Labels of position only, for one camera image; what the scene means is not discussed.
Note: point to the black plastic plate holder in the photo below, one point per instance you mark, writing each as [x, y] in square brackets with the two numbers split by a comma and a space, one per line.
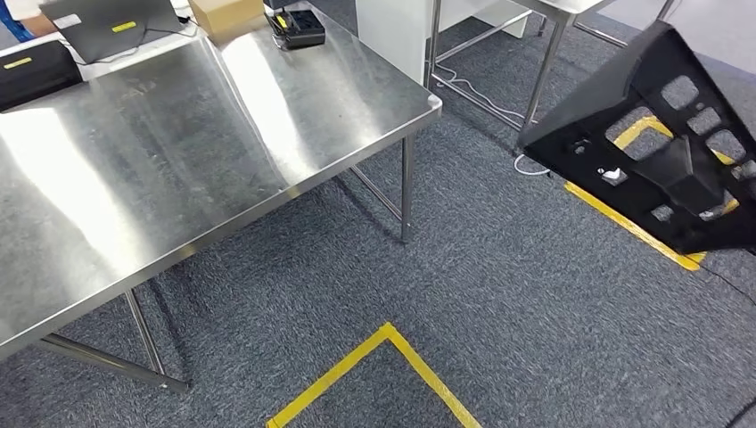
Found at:
[590, 106]

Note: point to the stainless steel workbench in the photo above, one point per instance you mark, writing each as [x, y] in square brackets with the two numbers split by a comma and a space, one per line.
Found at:
[177, 148]

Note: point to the yellow floor tape square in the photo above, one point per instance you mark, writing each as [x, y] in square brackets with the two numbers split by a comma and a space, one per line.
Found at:
[626, 221]
[354, 360]

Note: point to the white panel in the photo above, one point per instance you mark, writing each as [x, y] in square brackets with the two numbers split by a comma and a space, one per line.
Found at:
[390, 29]

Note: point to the cardboard box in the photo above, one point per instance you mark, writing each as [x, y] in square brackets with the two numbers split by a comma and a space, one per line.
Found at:
[227, 15]

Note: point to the grey laptop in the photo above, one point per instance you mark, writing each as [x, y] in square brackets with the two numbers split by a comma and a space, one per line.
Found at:
[106, 29]

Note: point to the black case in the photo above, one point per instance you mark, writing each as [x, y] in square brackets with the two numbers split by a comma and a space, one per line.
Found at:
[35, 77]

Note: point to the person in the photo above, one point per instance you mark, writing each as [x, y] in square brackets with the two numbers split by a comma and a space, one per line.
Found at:
[23, 20]

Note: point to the steel frame table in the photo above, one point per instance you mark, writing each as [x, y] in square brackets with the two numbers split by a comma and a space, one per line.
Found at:
[551, 59]

